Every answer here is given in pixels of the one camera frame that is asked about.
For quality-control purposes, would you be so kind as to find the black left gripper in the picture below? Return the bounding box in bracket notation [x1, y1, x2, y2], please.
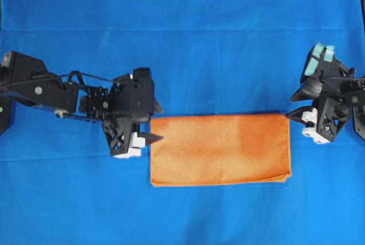
[102, 95, 164, 158]

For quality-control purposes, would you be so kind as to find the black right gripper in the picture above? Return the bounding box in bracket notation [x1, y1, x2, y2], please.
[285, 87, 352, 145]

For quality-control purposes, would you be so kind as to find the orange towel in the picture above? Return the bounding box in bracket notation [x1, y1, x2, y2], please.
[150, 114, 292, 186]

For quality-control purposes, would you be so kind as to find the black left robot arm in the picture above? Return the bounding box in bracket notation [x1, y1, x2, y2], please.
[1, 51, 163, 158]

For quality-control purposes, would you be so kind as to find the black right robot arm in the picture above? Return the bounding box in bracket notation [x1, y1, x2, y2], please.
[286, 69, 364, 144]

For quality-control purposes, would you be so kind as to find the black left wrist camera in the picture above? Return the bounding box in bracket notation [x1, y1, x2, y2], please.
[109, 68, 155, 123]

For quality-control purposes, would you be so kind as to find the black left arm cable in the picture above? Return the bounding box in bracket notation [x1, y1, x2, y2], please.
[48, 70, 115, 86]

